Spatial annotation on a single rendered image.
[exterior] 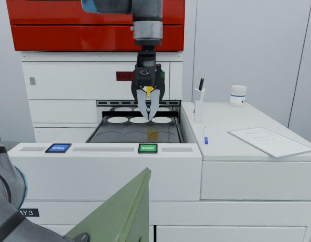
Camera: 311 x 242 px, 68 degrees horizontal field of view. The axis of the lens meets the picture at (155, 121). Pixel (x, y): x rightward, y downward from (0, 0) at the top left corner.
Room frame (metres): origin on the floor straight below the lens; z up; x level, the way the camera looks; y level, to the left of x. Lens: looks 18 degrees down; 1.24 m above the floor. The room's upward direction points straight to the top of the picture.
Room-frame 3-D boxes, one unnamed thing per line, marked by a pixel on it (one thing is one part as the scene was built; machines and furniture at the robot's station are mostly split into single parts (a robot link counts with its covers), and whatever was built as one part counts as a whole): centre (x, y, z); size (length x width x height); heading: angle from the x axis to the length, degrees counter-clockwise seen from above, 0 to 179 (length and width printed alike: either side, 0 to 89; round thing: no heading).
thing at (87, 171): (0.61, 0.15, 0.89); 0.55 x 0.09 x 0.14; 90
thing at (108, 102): (1.19, 0.09, 0.96); 0.44 x 0.01 x 0.02; 90
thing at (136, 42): (0.64, 0.02, 1.20); 0.09 x 0.08 x 0.12; 0
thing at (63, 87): (1.20, 0.27, 1.02); 0.82 x 0.03 x 0.40; 90
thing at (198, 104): (0.86, -0.17, 1.03); 0.06 x 0.04 x 0.13; 0
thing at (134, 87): (0.61, 0.04, 1.14); 0.05 x 0.02 x 0.09; 90
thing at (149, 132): (0.97, 0.08, 0.90); 0.34 x 0.34 x 0.01; 0
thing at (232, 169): (0.87, -0.31, 0.89); 0.62 x 0.35 x 0.14; 0
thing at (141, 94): (0.63, 0.04, 1.09); 0.06 x 0.03 x 0.09; 0
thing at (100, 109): (1.18, 0.09, 0.89); 0.44 x 0.02 x 0.10; 90
